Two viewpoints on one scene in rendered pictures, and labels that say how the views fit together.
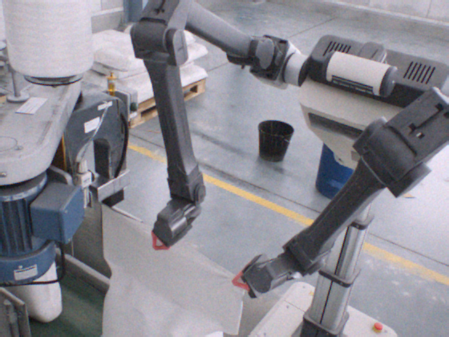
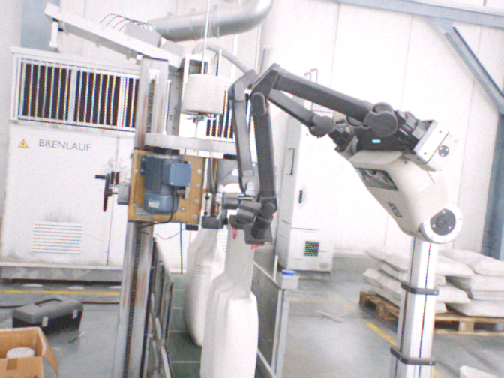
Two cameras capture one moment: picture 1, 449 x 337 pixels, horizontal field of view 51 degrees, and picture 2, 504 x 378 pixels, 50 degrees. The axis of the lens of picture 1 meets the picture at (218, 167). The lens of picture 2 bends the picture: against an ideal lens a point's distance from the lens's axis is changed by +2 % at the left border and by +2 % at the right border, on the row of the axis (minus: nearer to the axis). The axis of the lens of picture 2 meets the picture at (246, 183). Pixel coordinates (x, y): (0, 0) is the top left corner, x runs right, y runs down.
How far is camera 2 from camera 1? 1.64 m
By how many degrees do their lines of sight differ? 51
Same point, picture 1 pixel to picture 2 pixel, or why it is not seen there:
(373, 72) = not seen: hidden behind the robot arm
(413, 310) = not seen: outside the picture
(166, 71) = (233, 104)
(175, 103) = (238, 124)
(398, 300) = not seen: outside the picture
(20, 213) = (160, 168)
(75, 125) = (226, 167)
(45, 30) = (194, 88)
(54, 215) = (168, 166)
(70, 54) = (202, 100)
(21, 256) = (154, 194)
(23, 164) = (164, 138)
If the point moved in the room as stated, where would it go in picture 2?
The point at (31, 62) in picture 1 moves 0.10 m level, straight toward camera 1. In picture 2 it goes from (187, 103) to (175, 99)
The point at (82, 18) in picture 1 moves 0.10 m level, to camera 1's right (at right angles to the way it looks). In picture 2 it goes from (212, 85) to (228, 85)
